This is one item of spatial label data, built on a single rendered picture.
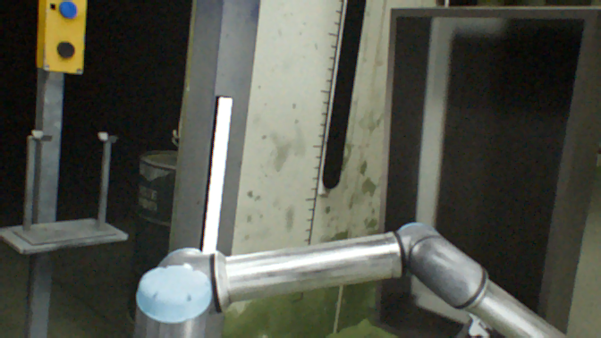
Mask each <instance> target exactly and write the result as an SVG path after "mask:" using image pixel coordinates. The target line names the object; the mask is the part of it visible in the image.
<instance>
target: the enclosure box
mask: <svg viewBox="0 0 601 338"><path fill-rule="evenodd" d="M600 144H601V6H581V7H555V6H519V7H477V6H431V7H421V8H390V21H389V39H388V58H387V76H386V96H385V114H384V131H383V150H382V169H381V187H380V206H379V224H378V235H380V234H388V233H390V232H398V231H400V230H401V229H402V227H403V226H404V225H406V224H415V223H418V224H424V225H428V227H430V228H432V229H434V230H435V231H436V232H437V233H439V234H440V235H441V236H442V237H443V238H445V240H446V241H448V242H449V243H450V244H452V245H453V246H454V247H455V248H457V249H458V250H460V251H461V252H463V254H465V255H466V256H467V257H469V258H470V259H472V260H473V261H475V262H477V263H478V265H479V266H481V267H482V268H484V269H486V271H487V280H489V281H490V282H491V283H493V284H496V285H497V286H498V287H500V288H501V290H502V291H504V292H507V293H508V294H509V295H511V296H512V297H513V298H515V299H516V300H517V301H518V302H519V303H521V304H522V305H523V306H526V307H527V308H529V309H530V311H531V312H533V313H535V314H537V315H538V316H539V317H541V318H542V319H545V321H546V322H547V323H548V324H549V325H552V326H553V327H555V328H556V330H557V331H559V332H561V333H563V334H564V335H566V332H567V325H568V321H569V315H570V309H571V299H572V294H573V288H575V286H574V284H575V283H576V277H577V273H578V266H579V262H580V252H581V246H582V240H583V235H584V229H585V224H586V218H587V213H588V208H589V203H590V198H591V192H592V187H593V181H594V176H595V171H596V165H597V160H598V155H599V149H600ZM467 314H469V315H470V313H468V312H466V311H464V310H456V309H454V308H452V306H451V305H449V304H448V303H445V302H444V301H443V300H441V299H440V298H439V297H437V296H436V294H435V293H433V292H432V291H431V290H429V288H428V287H426V286H425V285H424V284H422V283H421V281H420V280H419V279H418V278H417V277H416V276H415V275H412V276H405V277H399V278H398V277H392V278H386V279H379V280H376V297H375V316H374V325H375V326H376V327H378V328H382V329H384V330H386V331H387V332H389V333H392V334H396V335H398V337H401V338H456V337H457V335H458V334H459V333H460V332H461V329H462V328H463V327H464V326H465V325H466V323H467V322H468V321H470V317H469V316H468V315H467Z"/></svg>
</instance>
